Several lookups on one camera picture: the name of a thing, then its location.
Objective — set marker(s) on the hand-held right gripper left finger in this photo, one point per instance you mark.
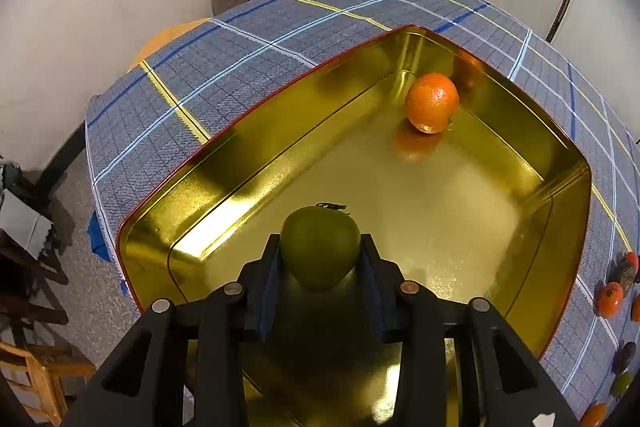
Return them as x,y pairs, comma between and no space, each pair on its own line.
267,292

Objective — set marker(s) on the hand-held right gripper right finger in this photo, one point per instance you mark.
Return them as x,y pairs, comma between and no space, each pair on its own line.
374,292

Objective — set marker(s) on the green round fruit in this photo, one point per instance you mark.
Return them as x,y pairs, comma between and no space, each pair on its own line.
320,247
621,385

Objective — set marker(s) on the gold metal tin box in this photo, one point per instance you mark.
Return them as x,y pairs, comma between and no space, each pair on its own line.
450,207

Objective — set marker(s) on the dark brown passion fruit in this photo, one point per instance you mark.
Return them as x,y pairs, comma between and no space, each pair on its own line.
625,357
625,274

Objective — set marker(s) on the blue cloth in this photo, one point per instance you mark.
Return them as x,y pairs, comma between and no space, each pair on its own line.
99,234

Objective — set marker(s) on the wooden chair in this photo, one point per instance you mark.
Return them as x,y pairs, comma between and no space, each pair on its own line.
45,367

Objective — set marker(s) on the blue plaid tablecloth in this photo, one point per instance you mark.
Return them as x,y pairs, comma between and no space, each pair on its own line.
250,42

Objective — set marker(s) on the white paper sheet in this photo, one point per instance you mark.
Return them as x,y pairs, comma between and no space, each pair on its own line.
22,222

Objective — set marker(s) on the red tomato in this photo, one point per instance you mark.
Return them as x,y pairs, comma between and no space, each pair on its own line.
633,259

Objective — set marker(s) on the orange round cushion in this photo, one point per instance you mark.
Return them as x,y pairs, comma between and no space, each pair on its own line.
170,34

